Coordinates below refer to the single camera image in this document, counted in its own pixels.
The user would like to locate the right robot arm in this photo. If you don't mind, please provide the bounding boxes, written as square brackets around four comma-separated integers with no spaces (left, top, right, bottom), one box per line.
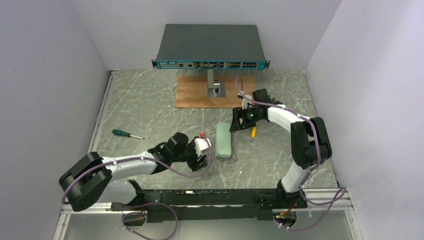
[229,88,332,200]

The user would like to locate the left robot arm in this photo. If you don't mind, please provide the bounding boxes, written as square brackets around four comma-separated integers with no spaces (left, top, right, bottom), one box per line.
[58,132,212,212]

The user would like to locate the wooden board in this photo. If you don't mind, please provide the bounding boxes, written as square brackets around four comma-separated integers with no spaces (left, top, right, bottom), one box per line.
[175,75,242,109]

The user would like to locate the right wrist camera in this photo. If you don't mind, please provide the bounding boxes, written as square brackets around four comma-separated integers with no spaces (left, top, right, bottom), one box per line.
[241,95,251,110]

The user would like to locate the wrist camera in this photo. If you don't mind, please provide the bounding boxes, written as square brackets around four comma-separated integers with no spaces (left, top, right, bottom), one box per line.
[241,95,251,110]
[194,132,211,157]

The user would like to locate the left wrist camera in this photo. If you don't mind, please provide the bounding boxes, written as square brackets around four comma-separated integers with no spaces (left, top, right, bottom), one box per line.
[194,132,211,157]

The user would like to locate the metal bracket stand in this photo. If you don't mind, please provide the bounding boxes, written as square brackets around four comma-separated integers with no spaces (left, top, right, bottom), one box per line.
[207,68,226,98]

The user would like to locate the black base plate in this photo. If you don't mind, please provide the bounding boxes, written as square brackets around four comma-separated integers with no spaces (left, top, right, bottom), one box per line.
[111,188,308,223]

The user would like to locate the green handled screwdriver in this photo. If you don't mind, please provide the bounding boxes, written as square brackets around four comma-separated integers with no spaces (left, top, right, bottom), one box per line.
[112,129,145,140]

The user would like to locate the network switch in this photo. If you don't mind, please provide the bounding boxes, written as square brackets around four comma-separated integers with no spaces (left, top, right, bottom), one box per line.
[151,24,270,70]

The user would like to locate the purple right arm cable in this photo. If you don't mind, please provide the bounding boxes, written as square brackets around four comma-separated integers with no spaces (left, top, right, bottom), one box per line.
[234,76,347,232]

